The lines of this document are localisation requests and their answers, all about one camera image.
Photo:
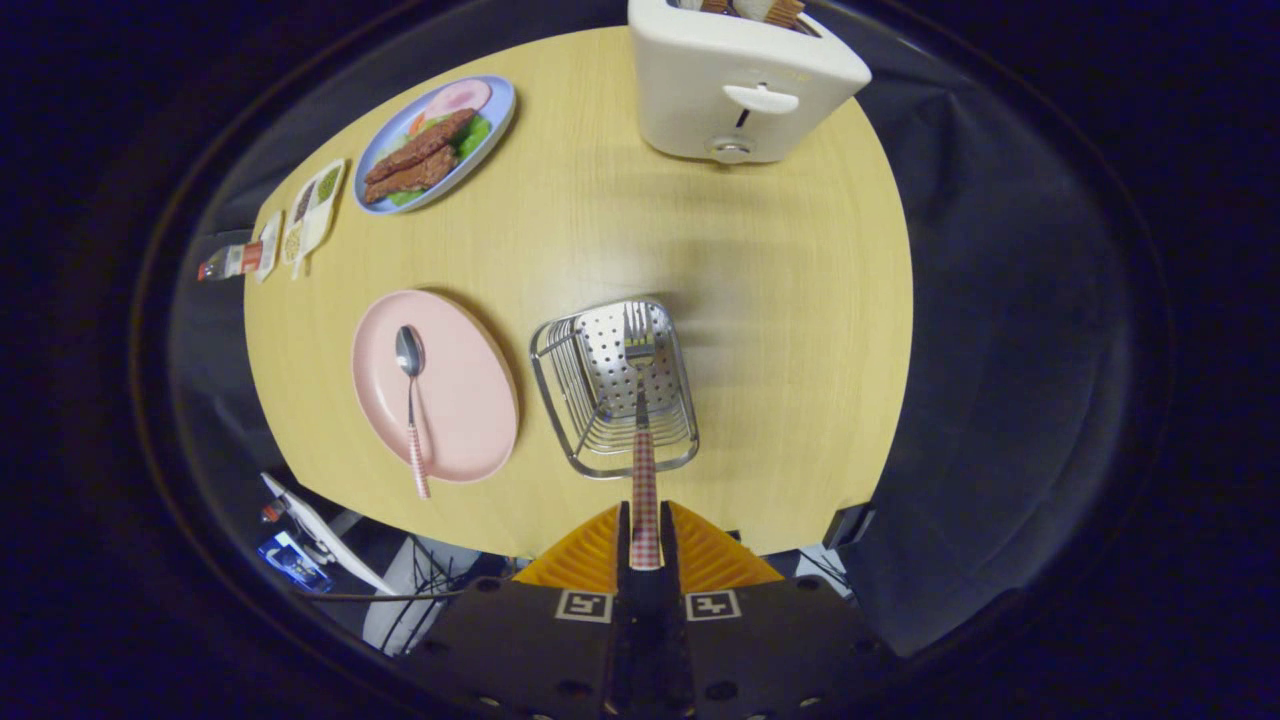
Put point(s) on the white flat tablet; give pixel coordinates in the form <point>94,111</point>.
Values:
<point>330,535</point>

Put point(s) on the white divided seasoning tray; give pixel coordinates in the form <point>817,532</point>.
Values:
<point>315,215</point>

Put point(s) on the pink ham slice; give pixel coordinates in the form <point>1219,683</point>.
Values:
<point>460,97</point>

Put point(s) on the clear bottle with red cap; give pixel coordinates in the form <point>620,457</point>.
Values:
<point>232,262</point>

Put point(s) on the blue plate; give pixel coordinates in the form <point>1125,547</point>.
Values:
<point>495,105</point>

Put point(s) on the small white square coaster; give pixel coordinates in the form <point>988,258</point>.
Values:
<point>269,245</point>

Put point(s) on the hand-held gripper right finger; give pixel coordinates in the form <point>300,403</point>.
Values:
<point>675,640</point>

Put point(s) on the black table bracket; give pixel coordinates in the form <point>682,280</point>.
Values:
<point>850,525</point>

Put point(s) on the white toaster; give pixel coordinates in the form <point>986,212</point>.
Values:
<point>700,90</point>

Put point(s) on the green lettuce leaf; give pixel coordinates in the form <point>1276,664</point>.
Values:
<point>476,135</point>

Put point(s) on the brown meat piece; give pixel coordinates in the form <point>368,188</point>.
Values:
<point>425,145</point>
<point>415,180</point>

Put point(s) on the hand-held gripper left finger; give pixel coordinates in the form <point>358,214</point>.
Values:
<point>620,640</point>

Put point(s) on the pink plate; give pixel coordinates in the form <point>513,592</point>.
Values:
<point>465,400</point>

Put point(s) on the black backdrop cloth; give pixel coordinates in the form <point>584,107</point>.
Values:
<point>1000,350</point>

